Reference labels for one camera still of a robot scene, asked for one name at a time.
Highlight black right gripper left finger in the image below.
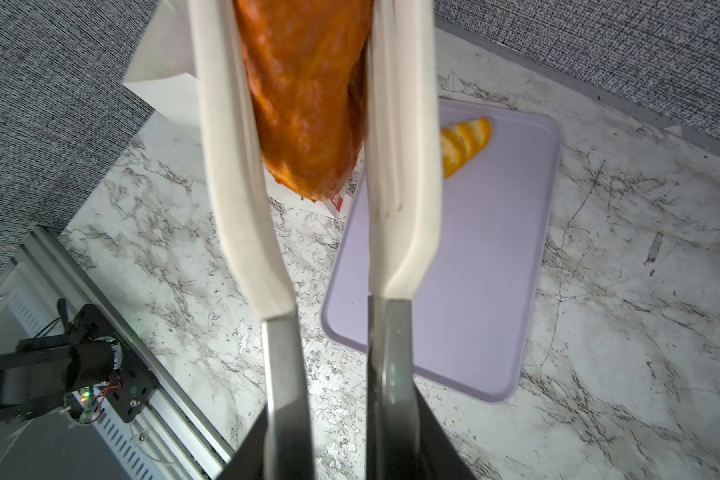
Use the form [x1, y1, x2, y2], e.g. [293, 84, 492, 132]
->
[217, 407, 268, 480]

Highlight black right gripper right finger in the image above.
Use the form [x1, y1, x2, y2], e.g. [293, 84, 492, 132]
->
[416, 390, 476, 480]

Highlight white steel food tongs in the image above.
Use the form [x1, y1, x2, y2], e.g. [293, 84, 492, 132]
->
[188, 1, 443, 479]

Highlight orange triangular pastry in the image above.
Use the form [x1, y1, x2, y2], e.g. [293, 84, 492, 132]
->
[234, 1, 373, 201]

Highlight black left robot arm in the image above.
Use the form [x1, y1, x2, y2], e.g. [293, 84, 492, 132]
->
[0, 336, 117, 423]

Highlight small golden bread roll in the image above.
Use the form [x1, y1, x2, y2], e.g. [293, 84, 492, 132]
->
[440, 117, 492, 178]

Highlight lilac plastic tray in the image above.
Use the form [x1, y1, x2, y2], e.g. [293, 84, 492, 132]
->
[320, 98, 563, 404]

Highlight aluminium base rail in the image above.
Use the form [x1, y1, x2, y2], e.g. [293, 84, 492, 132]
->
[0, 227, 232, 479]

